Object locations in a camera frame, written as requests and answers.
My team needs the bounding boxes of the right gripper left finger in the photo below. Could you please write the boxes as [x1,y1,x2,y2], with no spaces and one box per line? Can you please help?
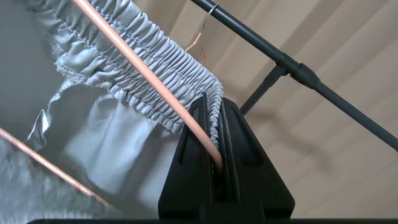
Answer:
[158,92,219,218]

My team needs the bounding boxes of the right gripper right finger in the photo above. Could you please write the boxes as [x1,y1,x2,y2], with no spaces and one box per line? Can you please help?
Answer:
[217,96,295,218]

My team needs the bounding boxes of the pale grey shorts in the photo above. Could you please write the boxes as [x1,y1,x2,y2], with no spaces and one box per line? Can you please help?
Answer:
[0,0,225,220]

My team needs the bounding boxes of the pink clothes hanger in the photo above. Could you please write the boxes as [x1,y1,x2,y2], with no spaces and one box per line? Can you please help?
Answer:
[185,3,220,52]
[0,0,224,208]

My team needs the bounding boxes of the black clothes rack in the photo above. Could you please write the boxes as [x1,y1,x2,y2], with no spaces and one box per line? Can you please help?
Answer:
[189,0,398,153]

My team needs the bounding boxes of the beige curtain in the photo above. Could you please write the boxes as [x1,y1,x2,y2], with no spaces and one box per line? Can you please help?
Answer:
[133,0,398,219]

